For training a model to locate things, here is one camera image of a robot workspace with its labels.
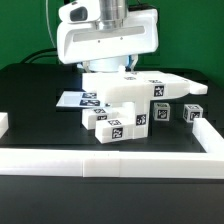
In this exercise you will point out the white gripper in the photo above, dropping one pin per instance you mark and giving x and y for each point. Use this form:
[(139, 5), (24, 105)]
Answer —
[(103, 29)]

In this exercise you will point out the white U-shaped obstacle fence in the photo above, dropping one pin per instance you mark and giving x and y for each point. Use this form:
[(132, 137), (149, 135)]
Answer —
[(76, 163)]

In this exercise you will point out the white tagged nut cube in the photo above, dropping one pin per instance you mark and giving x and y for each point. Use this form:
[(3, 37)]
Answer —
[(161, 111), (192, 111)]

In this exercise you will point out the white chair back frame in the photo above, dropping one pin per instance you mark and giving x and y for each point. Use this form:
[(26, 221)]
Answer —
[(139, 87)]

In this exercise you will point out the white base tag sheet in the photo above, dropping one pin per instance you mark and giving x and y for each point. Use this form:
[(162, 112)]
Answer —
[(74, 99)]

